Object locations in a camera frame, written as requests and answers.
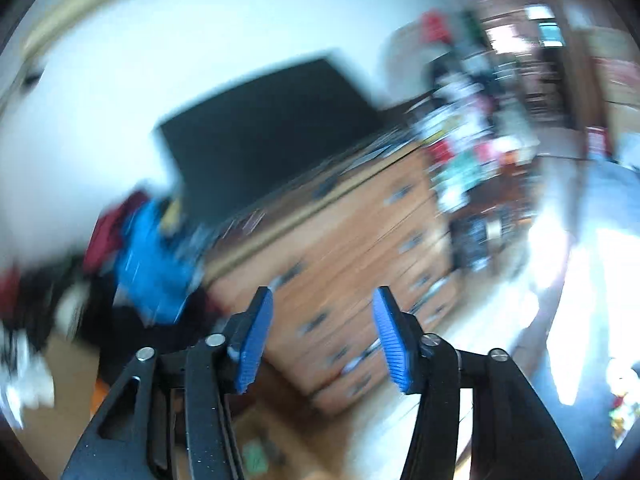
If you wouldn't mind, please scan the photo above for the pile of bags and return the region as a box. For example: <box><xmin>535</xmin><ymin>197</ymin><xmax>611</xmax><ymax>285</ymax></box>
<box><xmin>383</xmin><ymin>8</ymin><xmax>539</xmax><ymax>212</ymax></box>

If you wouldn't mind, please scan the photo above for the black television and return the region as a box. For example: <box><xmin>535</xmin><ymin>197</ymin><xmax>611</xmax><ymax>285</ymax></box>
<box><xmin>160</xmin><ymin>58</ymin><xmax>383</xmax><ymax>226</ymax></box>

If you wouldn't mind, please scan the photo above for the wooden drawer dresser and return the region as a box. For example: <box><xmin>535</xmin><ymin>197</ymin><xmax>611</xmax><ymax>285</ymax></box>
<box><xmin>205</xmin><ymin>142</ymin><xmax>459</xmax><ymax>415</ymax></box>

